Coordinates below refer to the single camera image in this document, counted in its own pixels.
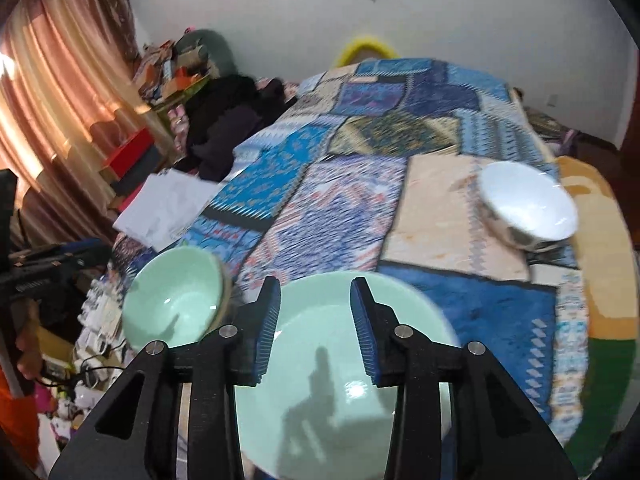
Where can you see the pile of small white things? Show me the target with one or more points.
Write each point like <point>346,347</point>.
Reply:
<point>95,320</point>

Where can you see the green cushion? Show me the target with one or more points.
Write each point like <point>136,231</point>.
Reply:
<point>212,47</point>

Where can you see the white bowl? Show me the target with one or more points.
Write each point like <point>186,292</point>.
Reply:
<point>525,200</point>

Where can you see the white paper sheet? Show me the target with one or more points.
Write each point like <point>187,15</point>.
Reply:
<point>160,205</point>

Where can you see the person's left hand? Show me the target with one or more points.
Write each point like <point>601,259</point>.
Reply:
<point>27,355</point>

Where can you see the yellow hoop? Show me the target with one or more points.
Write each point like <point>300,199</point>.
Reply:
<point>365,42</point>

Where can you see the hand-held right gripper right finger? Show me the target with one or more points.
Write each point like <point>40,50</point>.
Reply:
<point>367,330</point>

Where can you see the blue patchwork blanket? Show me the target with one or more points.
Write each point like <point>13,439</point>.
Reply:
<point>350,200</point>

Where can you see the green bowl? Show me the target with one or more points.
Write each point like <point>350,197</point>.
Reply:
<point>170,285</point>

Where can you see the yellow green rug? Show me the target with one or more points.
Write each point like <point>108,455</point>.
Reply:
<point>610,270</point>

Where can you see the pink brown curtain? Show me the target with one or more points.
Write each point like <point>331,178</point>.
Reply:
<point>65,85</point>

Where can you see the black clothes pile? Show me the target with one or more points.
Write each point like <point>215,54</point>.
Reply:
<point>225,120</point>

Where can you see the orange clothing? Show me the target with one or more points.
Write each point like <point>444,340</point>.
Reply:
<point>15,420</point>

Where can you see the red box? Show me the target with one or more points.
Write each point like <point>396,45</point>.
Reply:
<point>130,152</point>

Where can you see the white wall socket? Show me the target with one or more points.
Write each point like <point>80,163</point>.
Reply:
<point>551,100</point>

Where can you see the green plate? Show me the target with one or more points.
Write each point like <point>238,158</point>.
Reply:
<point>325,410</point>

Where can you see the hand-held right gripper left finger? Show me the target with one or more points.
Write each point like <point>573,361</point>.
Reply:
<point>265,330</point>

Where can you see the pile of colourful boxes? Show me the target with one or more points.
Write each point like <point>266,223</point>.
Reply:
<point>170,72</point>

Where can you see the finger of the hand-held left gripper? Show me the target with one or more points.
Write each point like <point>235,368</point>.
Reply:
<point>65,251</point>
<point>55,267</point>

